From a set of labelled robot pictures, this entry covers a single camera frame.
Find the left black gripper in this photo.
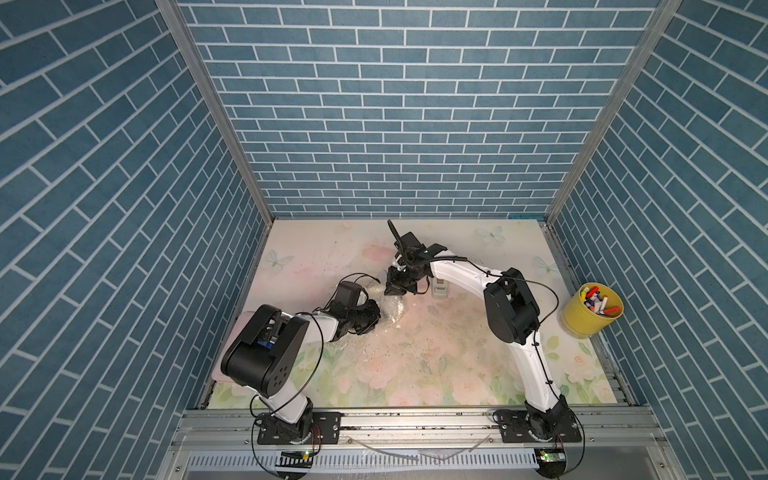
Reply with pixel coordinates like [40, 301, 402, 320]
[344, 300, 389, 335]

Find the clear bubble wrap sheet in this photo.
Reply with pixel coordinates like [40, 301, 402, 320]
[355, 282, 405, 333]

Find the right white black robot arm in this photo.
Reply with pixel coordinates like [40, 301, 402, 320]
[385, 221, 576, 441]

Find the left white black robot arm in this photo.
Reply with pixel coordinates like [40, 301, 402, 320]
[220, 280, 381, 437]

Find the yellow pen cup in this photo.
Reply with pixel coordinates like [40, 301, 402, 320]
[560, 282, 624, 338]

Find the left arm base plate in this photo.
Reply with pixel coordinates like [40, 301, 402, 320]
[255, 411, 342, 446]

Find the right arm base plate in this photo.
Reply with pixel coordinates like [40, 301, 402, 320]
[492, 409, 583, 443]

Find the aluminium front rail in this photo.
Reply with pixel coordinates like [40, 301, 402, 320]
[169, 404, 664, 451]

